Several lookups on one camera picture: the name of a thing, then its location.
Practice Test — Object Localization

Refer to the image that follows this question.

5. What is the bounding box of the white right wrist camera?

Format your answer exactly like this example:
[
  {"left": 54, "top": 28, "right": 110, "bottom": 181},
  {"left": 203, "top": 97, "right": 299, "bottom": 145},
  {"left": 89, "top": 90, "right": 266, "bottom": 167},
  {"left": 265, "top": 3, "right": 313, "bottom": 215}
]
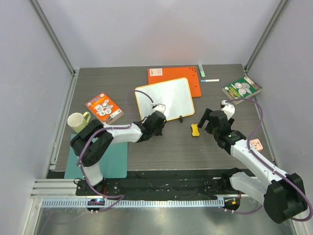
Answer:
[{"left": 221, "top": 100, "right": 235, "bottom": 120}]

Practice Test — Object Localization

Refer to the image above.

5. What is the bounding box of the orange cover booklet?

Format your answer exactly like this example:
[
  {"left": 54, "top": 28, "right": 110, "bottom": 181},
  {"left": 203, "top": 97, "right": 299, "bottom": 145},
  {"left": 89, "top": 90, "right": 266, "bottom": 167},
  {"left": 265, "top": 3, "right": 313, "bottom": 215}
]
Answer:
[{"left": 85, "top": 93, "right": 124, "bottom": 124}]

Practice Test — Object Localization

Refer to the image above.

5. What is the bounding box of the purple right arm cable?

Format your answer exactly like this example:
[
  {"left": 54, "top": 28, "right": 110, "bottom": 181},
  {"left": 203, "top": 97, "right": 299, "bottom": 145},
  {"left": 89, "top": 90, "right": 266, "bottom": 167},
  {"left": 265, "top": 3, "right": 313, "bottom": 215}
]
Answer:
[{"left": 221, "top": 98, "right": 313, "bottom": 222}]

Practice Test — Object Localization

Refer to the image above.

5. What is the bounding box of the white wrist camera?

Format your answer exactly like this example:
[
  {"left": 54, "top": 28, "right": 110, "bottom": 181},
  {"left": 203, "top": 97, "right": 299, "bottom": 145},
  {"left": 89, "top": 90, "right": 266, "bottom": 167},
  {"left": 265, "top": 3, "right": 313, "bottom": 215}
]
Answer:
[
  {"left": 152, "top": 103, "right": 166, "bottom": 114},
  {"left": 221, "top": 100, "right": 235, "bottom": 120}
]

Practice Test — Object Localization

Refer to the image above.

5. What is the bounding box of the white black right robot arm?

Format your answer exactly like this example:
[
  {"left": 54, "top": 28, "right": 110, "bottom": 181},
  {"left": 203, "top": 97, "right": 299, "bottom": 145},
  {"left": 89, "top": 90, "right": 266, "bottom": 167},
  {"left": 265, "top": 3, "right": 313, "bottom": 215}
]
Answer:
[{"left": 198, "top": 104, "right": 311, "bottom": 224}]

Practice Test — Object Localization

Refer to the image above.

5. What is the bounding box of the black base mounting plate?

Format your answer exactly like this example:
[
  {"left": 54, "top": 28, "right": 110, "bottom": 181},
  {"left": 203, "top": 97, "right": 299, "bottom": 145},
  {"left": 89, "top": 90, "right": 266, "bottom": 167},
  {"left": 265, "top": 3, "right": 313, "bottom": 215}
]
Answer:
[{"left": 73, "top": 169, "right": 238, "bottom": 201}]

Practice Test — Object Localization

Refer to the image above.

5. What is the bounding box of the white blue-capped marker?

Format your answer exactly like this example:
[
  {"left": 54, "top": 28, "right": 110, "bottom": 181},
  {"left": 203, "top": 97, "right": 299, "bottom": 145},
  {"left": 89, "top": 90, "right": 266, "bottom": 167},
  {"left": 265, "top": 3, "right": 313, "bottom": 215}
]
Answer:
[{"left": 201, "top": 79, "right": 220, "bottom": 83}]

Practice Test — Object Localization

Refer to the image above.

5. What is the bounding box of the light green mug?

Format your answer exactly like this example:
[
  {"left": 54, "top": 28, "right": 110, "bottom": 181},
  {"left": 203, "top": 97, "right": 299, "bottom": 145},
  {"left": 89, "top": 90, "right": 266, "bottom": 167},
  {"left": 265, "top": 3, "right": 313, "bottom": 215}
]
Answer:
[{"left": 67, "top": 112, "right": 91, "bottom": 133}]

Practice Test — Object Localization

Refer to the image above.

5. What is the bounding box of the yellow bone-shaped eraser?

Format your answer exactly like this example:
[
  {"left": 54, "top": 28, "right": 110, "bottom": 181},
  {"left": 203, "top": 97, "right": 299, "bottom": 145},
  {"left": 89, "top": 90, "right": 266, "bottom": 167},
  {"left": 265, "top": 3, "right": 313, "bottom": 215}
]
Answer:
[{"left": 191, "top": 123, "right": 200, "bottom": 137}]

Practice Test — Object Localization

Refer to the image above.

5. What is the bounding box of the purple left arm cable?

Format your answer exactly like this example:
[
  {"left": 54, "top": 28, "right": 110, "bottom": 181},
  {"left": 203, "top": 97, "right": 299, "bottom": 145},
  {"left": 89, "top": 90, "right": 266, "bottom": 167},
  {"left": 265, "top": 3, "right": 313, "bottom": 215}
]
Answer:
[{"left": 77, "top": 90, "right": 157, "bottom": 212}]

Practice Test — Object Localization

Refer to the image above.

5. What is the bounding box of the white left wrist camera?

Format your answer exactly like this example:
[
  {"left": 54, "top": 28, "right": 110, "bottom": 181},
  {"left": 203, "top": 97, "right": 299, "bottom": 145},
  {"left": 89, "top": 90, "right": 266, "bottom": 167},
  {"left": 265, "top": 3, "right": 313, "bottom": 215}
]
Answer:
[{"left": 152, "top": 103, "right": 166, "bottom": 114}]

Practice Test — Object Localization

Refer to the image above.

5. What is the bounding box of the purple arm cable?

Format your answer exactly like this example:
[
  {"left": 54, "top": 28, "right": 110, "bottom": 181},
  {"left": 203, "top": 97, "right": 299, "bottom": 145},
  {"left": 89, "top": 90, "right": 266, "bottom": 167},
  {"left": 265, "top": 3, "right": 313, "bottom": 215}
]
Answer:
[
  {"left": 221, "top": 98, "right": 313, "bottom": 222},
  {"left": 77, "top": 90, "right": 157, "bottom": 212}
]

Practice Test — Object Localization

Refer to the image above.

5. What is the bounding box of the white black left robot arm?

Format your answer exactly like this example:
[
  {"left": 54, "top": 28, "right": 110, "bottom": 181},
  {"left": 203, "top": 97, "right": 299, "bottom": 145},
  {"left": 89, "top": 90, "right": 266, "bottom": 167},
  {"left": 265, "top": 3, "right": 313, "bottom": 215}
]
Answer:
[{"left": 70, "top": 107, "right": 166, "bottom": 195}]

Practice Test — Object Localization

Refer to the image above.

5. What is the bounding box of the teal cutting mat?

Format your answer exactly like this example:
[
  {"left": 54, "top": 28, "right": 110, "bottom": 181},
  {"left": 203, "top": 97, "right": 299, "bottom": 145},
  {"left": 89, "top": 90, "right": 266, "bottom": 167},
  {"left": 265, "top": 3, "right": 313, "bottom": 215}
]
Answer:
[{"left": 64, "top": 142, "right": 128, "bottom": 179}]

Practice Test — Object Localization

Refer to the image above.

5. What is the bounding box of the orange clipboard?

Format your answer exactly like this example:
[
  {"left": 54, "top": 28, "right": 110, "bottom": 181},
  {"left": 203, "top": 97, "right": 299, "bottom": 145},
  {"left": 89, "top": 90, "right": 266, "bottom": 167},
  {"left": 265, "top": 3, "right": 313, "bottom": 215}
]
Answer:
[{"left": 148, "top": 66, "right": 201, "bottom": 97}]

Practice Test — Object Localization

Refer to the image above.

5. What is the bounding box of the green highlighter marker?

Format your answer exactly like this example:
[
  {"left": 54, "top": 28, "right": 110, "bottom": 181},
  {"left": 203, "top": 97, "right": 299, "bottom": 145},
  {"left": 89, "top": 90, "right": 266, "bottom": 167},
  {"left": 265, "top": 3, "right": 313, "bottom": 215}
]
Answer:
[{"left": 198, "top": 63, "right": 205, "bottom": 78}]

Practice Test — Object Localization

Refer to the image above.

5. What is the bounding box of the yellow-framed whiteboard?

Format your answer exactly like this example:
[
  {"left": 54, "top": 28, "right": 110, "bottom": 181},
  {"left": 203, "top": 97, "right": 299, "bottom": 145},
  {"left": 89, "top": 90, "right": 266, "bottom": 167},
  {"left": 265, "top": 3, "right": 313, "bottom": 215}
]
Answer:
[{"left": 135, "top": 77, "right": 195, "bottom": 121}]

